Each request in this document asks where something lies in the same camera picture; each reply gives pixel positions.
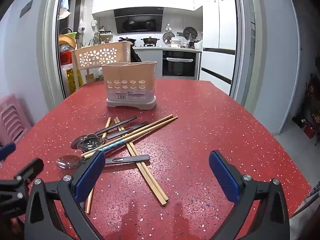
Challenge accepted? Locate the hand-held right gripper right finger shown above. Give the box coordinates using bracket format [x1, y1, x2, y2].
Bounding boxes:
[209, 150, 291, 240]

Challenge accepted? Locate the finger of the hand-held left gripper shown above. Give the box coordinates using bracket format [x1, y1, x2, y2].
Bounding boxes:
[0, 142, 16, 162]
[0, 157, 45, 193]

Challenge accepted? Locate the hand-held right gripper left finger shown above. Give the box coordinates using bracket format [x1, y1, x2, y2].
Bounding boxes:
[24, 150, 107, 240]

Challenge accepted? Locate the ribbed light wooden chopstick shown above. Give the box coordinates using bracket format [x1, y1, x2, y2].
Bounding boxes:
[85, 117, 112, 214]

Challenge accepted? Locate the metal spoon dark handle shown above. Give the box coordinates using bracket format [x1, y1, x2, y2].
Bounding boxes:
[71, 116, 138, 150]
[56, 154, 151, 170]
[77, 121, 150, 150]

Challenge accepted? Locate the blue patterned long utensil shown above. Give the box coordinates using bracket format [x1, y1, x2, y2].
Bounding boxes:
[96, 139, 132, 155]

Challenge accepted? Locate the beige plastic utensil holder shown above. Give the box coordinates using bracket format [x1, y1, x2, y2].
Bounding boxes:
[101, 60, 157, 110]

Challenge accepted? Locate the stack of pink plastic stools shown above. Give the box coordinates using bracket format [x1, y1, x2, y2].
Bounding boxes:
[0, 94, 35, 147]

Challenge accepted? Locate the yellow cooking oil bottle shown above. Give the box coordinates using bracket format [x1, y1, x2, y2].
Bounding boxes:
[65, 66, 83, 93]

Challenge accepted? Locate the red plastic basket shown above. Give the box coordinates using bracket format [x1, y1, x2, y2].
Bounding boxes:
[59, 51, 73, 66]

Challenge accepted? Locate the black built-in oven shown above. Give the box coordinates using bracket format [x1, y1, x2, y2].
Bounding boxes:
[162, 50, 197, 77]

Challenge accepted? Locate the yellow round basin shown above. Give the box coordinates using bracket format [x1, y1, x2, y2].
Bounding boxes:
[58, 34, 77, 47]

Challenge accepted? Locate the beige flower cutout storage cart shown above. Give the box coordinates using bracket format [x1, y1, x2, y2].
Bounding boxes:
[71, 42, 133, 90]

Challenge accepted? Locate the black plastic bag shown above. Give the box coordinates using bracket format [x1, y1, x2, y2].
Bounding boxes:
[129, 47, 142, 63]

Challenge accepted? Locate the spice rack with bottles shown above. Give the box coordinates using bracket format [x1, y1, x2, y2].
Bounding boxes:
[94, 29, 115, 45]

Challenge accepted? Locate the white refrigerator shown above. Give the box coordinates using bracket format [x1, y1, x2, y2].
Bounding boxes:
[199, 0, 237, 96]

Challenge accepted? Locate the large round hanging rack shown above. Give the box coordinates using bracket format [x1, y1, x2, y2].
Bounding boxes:
[183, 27, 198, 40]

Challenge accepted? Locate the dark cooking pot with lid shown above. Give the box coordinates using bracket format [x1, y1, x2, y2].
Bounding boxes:
[141, 36, 161, 46]

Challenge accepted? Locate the black range hood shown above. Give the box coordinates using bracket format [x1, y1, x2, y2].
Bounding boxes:
[114, 7, 163, 34]

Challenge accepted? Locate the dark wall switch panel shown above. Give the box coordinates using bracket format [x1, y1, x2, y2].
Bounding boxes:
[20, 1, 33, 18]

